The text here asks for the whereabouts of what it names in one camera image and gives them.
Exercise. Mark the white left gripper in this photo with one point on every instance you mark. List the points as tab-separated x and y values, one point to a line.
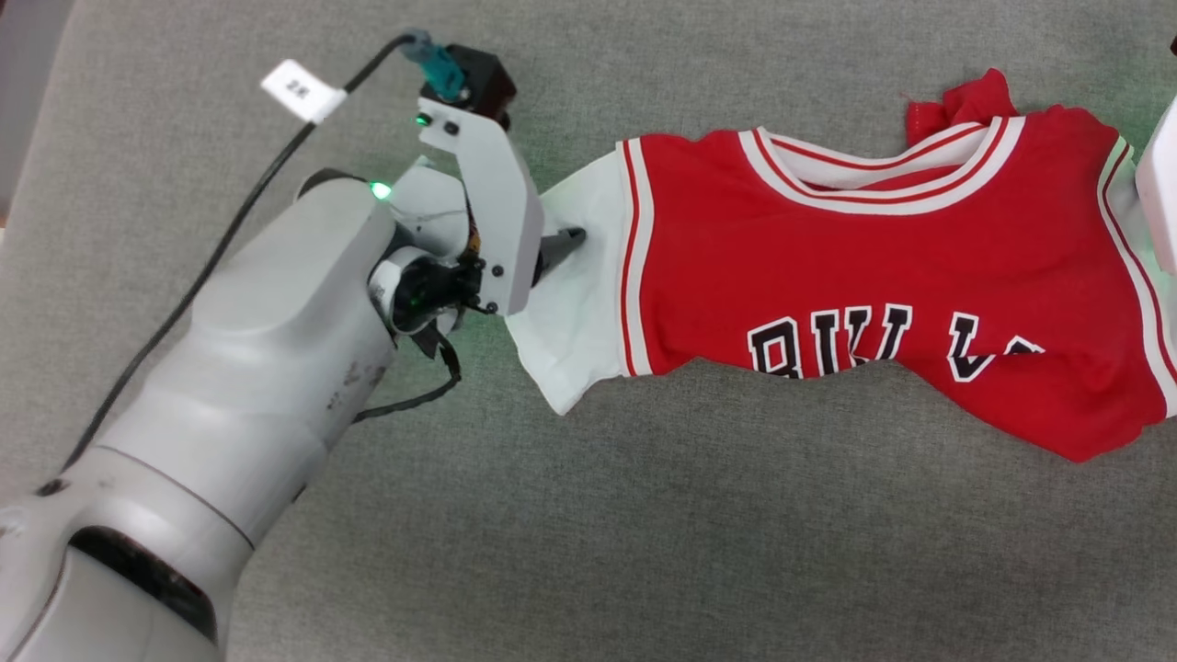
428	211

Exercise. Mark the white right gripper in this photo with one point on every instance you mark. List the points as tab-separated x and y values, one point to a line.
1163	193

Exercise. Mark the red and white basketball jersey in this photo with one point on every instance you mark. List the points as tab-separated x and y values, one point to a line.
828	276

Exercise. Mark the white and grey left robot arm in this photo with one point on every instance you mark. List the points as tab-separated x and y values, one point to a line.
230	368

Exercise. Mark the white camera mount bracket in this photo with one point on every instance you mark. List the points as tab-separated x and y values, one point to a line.
501	202

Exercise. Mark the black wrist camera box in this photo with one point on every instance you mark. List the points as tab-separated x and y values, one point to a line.
485	78

